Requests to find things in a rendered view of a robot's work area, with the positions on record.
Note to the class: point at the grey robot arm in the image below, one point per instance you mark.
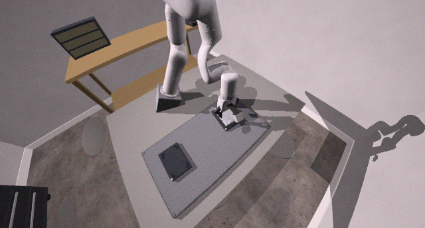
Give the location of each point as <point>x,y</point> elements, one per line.
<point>206,14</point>

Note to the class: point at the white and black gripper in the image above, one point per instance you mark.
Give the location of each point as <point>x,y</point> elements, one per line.
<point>222,105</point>

